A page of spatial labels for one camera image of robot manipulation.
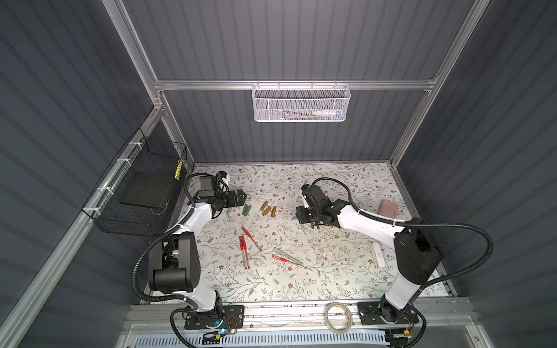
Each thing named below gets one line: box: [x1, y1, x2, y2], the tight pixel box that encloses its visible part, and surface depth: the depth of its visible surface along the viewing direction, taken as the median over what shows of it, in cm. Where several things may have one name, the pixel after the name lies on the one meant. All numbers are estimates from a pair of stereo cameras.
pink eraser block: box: [379, 199, 399, 219], surface depth 104 cm
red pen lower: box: [271, 254, 309, 270], surface depth 88 cm
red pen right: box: [242, 235, 251, 270], surface depth 93 cm
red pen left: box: [238, 235, 248, 271], surface depth 93 cm
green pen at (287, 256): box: [273, 247, 304, 267], surface depth 89 cm
